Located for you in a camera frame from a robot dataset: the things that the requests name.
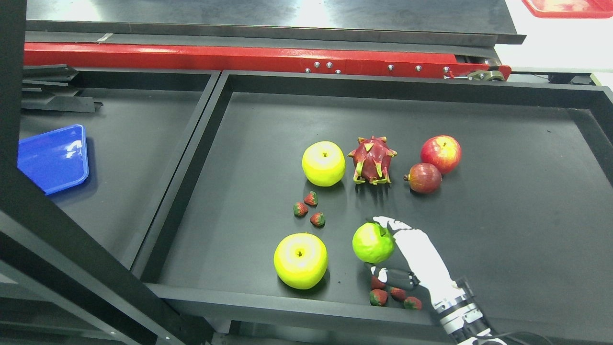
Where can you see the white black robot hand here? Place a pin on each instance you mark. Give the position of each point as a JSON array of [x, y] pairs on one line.
[[424, 262]]

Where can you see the green apple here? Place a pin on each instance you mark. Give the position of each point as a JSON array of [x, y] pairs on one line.
[[372, 243]]

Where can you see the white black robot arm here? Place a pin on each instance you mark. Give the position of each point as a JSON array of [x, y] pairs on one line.
[[462, 318]]

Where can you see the strawberry near edge middle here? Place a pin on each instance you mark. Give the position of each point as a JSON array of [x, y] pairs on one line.
[[398, 294]]

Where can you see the strawberry edge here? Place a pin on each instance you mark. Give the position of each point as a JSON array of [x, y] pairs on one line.
[[398, 294], [412, 303], [378, 297]]

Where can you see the red apple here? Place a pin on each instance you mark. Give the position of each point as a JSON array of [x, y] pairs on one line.
[[442, 151]]

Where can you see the yellow apple lower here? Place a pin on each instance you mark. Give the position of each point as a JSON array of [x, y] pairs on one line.
[[301, 260]]

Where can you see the yellow apple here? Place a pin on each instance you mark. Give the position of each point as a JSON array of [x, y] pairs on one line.
[[323, 163], [301, 260]]

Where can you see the yellow apple upper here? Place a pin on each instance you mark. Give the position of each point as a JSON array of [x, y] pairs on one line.
[[323, 163]]

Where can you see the strawberry near edge right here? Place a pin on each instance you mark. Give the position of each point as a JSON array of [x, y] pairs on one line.
[[412, 303]]

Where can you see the strawberry under thumb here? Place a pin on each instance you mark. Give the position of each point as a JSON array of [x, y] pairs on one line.
[[377, 284]]

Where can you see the strawberry near edge left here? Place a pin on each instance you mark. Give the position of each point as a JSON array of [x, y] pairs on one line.
[[378, 297]]

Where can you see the red pomegranate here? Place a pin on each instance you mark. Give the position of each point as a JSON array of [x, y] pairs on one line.
[[423, 178]]

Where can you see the red dragon fruit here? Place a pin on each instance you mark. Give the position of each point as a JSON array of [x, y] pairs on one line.
[[372, 159]]

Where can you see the strawberry top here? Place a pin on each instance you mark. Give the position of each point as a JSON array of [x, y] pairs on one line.
[[311, 199]]

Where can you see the red metal beam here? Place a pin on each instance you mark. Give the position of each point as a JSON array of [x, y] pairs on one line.
[[268, 59]]

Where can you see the red plastic tray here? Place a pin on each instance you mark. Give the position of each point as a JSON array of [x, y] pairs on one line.
[[570, 8]]

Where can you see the blue plastic tray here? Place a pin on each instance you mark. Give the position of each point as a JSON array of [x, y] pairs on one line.
[[55, 160]]

